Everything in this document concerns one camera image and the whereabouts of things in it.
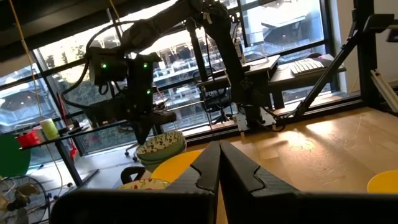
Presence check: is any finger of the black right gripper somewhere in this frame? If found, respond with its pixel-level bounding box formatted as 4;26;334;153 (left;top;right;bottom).
143;123;155;144
134;123;144;146

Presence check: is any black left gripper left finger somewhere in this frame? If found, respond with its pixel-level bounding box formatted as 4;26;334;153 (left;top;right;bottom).
50;140;222;224

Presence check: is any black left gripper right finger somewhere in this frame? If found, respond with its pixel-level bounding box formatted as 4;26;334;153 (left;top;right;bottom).
219;140;398;224

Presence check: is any yellow plastic mini bowl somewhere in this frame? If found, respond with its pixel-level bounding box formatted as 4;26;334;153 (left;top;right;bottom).
366;169;398;194
151;150;203;184

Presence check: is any red floral bowl green outside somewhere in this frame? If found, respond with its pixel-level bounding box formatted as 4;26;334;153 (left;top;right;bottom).
117;177;171;190

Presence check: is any black office chair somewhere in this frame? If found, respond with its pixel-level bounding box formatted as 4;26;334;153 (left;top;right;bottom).
192;67;239;125

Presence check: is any black workbench table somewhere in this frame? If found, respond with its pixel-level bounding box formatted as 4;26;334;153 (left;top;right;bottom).
18;119;175;187

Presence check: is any red cup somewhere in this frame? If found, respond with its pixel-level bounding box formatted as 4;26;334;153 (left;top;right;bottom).
17;130;41;149

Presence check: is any black office desk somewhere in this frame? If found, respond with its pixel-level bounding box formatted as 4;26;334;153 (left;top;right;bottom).
195;54;348;110

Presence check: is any green round disc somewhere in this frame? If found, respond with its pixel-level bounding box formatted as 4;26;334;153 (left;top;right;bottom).
0;133;32;178

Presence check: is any white keyboard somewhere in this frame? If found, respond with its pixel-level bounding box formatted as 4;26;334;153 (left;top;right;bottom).
290;57;326;75

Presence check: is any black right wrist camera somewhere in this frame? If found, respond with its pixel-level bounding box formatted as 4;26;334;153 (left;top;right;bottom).
89;47;129;87

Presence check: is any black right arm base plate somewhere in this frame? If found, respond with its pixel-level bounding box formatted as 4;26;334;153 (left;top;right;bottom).
234;105;278;133

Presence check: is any yellow hanging rope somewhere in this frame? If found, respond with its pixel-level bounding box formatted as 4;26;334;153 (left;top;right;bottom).
8;0;44;122

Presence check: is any wire cage floor fan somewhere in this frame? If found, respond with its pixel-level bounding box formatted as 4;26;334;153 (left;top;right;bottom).
0;174;52;224

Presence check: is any black aluminium rig frame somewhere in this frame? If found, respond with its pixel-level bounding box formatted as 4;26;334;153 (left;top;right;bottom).
185;0;398;147

